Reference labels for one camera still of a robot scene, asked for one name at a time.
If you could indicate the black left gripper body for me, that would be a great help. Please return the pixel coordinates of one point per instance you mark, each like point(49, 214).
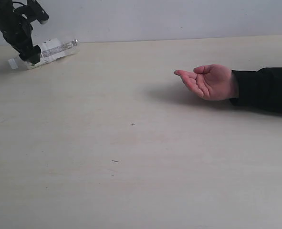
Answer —
point(17, 33)

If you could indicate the clear bottle white barcode label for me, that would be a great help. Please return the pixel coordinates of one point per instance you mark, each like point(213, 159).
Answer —
point(51, 50)

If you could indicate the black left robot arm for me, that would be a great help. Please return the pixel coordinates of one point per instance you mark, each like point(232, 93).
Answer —
point(6, 13)

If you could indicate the open human hand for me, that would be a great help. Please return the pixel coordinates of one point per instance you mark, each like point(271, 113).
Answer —
point(211, 82)

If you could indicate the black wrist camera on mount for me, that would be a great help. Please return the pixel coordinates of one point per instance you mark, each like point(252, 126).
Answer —
point(32, 11)

